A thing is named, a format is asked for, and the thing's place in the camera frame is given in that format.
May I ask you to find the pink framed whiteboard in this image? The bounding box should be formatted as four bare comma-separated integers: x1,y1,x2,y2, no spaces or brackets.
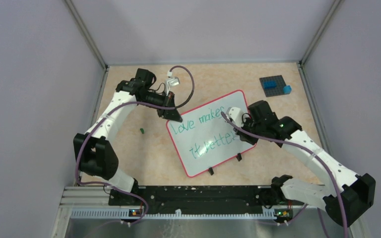
166,90,254,178

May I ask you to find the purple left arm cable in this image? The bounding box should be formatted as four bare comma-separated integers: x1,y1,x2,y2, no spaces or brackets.
73,65,195,227

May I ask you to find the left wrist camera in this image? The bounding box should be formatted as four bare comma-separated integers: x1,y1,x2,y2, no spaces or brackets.
165,77,180,94

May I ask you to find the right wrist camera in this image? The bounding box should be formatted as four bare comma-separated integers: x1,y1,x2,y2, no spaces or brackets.
226,107,244,127

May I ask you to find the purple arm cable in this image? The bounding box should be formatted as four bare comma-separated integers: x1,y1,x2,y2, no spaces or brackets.
73,65,195,227
221,112,350,238

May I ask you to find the white toothed cable duct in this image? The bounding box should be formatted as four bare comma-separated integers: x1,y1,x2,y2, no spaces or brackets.
70,208,276,220

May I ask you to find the grey lego baseplate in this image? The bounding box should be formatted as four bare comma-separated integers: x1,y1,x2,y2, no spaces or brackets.
259,75,287,97

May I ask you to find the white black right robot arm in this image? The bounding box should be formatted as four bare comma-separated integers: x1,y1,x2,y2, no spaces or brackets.
226,100,376,227

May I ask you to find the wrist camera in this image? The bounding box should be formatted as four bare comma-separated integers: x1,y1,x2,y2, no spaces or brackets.
226,107,244,127
165,77,180,94

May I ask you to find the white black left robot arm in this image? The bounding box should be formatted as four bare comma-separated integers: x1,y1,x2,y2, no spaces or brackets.
73,68,183,205

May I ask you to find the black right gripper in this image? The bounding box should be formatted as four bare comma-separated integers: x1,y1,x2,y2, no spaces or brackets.
234,115,265,145

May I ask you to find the black whiteboard clip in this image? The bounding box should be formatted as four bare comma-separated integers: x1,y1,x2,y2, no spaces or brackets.
208,168,214,176
236,153,242,161

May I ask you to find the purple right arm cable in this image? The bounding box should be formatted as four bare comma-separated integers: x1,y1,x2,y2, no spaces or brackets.
221,112,350,238

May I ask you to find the dark blue lego brick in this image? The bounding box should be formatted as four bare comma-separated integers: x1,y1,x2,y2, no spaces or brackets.
263,81,277,89

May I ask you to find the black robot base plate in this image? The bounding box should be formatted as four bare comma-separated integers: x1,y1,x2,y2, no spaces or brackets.
108,185,305,216

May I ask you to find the light blue lego brick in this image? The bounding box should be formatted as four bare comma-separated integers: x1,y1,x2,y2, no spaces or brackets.
283,85,292,94

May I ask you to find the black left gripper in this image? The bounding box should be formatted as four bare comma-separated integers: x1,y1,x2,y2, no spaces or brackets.
140,90,183,122

